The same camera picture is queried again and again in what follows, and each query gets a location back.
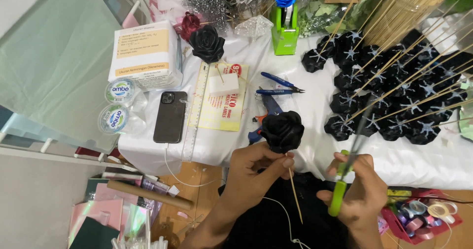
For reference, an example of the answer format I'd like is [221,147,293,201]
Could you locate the heap of wrapping paper sheets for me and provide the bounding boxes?
[68,166,174,249]

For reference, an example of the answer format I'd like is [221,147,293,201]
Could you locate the blue handled cutting pliers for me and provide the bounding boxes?
[255,71,306,96]

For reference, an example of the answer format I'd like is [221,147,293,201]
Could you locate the white tablecloth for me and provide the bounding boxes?
[118,24,473,191]

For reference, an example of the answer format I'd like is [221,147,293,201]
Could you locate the pink plastic object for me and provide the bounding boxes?
[121,0,141,30]

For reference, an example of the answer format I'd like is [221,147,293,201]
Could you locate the crumpled clear plastic wrap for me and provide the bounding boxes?
[234,15,274,40]

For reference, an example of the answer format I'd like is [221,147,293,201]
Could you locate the person's right hand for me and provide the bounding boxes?
[316,151,389,231]

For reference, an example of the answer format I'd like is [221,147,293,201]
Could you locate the white earphone cable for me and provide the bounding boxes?
[262,197,312,249]

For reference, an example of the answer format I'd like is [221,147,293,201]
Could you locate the silver glitter filler bunch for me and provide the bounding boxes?
[183,0,238,32]

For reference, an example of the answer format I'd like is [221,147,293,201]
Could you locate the person's black clothing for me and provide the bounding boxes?
[217,171,351,249]

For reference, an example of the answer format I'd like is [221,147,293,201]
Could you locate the black ribbon rose without stick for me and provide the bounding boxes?
[188,24,225,64]

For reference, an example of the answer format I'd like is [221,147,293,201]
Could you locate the pale green translucent sheet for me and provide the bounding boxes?
[0,0,123,154]

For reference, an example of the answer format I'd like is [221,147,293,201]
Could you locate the white printed paper packet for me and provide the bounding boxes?
[108,20,184,91]

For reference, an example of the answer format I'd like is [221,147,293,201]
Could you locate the bag of green leaves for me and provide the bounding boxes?
[297,0,374,40]

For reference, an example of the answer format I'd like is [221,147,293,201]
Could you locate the clear plastic ruler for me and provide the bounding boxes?
[181,62,211,163]

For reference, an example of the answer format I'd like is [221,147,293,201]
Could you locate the green tape dispenser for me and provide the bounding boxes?
[270,3,300,56]

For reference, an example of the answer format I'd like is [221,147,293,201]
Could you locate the white charging cable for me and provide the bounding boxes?
[164,143,222,188]

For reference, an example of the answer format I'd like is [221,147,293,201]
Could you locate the green handled scissors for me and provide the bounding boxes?
[328,103,374,217]

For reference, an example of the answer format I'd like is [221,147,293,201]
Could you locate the blue hot glue gun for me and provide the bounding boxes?
[248,86,284,146]

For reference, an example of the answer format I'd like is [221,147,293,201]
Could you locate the yellow adhesive label sheet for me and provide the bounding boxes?
[188,62,250,132]

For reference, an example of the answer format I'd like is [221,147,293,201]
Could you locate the black smartphone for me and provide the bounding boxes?
[153,90,188,144]

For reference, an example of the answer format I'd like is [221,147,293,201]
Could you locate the group of black skewered roses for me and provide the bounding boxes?
[301,5,473,146]

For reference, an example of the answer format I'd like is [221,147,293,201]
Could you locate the person's left hand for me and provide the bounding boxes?
[220,142,296,213]

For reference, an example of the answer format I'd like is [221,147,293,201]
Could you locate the bundle of bamboo skewers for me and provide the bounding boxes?
[364,0,451,47]

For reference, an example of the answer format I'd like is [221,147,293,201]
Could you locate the brown cardboard tube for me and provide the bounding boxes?
[106,180,194,211]

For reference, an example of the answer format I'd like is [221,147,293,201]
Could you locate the white foam block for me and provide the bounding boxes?
[208,72,240,97]

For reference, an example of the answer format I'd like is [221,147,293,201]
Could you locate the red basket of ribbon rolls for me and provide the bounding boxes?
[380,188,463,246]

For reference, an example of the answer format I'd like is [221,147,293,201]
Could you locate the dark red ribbon rose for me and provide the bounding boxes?
[179,12,202,41]

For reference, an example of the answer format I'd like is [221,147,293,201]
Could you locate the sealed plastic water cup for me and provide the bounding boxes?
[98,104,148,136]
[104,78,148,112]

